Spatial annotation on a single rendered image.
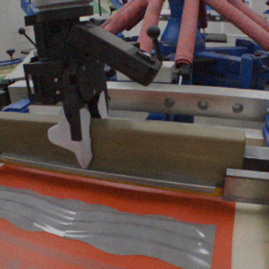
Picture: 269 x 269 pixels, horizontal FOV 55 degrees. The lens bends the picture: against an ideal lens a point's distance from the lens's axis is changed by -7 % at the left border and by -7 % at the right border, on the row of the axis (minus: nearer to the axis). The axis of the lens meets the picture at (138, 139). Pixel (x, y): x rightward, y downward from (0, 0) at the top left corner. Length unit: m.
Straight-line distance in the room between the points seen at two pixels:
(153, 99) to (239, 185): 0.29
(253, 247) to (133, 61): 0.25
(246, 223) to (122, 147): 0.19
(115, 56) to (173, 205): 0.21
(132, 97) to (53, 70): 0.27
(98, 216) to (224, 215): 0.17
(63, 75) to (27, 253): 0.22
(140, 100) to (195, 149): 0.26
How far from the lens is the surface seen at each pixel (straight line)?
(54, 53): 0.36
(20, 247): 0.37
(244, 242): 0.35
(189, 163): 0.35
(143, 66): 0.31
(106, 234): 0.34
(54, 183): 0.45
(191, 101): 0.55
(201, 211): 0.38
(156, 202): 0.39
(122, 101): 0.58
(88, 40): 0.32
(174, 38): 1.09
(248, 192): 0.36
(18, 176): 0.50
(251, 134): 0.51
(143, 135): 0.35
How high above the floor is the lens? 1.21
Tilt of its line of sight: 28 degrees down
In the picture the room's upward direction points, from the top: 3 degrees counter-clockwise
